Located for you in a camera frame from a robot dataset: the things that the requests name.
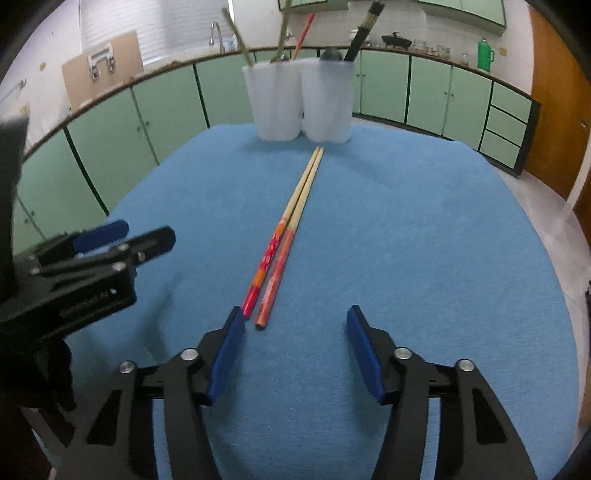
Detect red patterned chopstick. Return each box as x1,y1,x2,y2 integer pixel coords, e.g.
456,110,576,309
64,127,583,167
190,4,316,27
254,147,325,330
290,13,315,60
242,146,324,319

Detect green lower kitchen cabinets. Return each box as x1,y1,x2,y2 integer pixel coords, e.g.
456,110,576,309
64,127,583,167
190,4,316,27
13,49,540,252

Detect brown cardboard box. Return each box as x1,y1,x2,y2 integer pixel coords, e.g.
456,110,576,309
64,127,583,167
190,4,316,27
62,31,144,113

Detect blue table mat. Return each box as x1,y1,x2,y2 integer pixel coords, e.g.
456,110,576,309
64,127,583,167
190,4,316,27
68,125,579,479

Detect chrome sink faucet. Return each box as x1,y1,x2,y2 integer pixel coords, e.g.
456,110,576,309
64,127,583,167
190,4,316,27
208,21,225,54

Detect white window blind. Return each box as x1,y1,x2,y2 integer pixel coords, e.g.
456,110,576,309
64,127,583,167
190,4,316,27
78,0,230,61

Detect white double utensil holder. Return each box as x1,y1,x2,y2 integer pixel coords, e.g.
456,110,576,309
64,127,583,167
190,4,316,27
242,58,355,145

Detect black wok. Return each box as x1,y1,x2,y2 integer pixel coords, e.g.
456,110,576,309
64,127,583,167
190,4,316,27
382,32,413,51

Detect left wooden door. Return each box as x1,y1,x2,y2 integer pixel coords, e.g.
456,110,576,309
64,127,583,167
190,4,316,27
525,9,590,199

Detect green thermos flask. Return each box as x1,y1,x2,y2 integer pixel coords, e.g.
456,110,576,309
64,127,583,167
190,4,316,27
477,38,495,73

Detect wall towel bar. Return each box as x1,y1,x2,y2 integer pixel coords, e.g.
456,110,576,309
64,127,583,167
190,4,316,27
0,79,27,103

